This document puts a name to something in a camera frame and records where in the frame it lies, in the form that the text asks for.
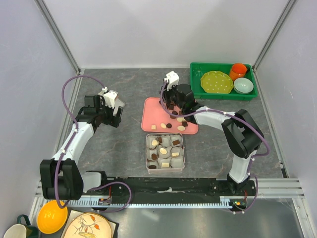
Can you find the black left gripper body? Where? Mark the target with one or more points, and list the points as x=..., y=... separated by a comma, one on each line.
x=105, y=113

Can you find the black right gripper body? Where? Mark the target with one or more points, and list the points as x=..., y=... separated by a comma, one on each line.
x=170, y=96

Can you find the pink chocolate tray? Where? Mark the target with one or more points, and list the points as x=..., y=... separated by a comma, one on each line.
x=154, y=114

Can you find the pink square chocolate tin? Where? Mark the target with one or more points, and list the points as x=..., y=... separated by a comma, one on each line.
x=173, y=161

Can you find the silver tin lid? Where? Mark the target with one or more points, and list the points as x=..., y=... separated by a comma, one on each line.
x=118, y=101

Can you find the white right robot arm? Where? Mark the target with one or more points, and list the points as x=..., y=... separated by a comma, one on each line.
x=243, y=135

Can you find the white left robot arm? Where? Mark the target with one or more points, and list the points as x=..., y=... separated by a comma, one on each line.
x=60, y=176

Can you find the white heart chocolate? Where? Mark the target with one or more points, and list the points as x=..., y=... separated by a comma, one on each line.
x=154, y=142

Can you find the brown rectangular chocolate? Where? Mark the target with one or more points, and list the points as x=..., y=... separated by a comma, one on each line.
x=175, y=142

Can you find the green plastic bin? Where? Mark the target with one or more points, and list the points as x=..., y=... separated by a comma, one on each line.
x=198, y=69

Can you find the yellow-green dotted plate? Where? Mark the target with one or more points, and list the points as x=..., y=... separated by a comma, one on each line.
x=216, y=82

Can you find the orange cup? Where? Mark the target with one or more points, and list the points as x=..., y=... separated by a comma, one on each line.
x=238, y=70

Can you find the pale green bowl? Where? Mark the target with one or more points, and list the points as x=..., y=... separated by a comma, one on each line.
x=243, y=86

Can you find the decorated bird plate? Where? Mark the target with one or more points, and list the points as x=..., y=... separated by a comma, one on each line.
x=89, y=225

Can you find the yellow bowl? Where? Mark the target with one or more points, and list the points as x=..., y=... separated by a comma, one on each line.
x=51, y=218

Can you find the dark green mug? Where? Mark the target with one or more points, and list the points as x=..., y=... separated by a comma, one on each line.
x=32, y=232

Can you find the white mug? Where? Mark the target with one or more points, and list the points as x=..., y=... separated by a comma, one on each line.
x=16, y=231

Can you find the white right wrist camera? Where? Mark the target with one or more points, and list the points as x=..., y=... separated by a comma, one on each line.
x=171, y=79

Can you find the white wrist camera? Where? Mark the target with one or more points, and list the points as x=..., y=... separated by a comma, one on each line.
x=171, y=79
x=109, y=96

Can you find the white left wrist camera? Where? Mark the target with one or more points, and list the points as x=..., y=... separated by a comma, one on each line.
x=109, y=96

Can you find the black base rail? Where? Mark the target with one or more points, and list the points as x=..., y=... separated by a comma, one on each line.
x=182, y=190

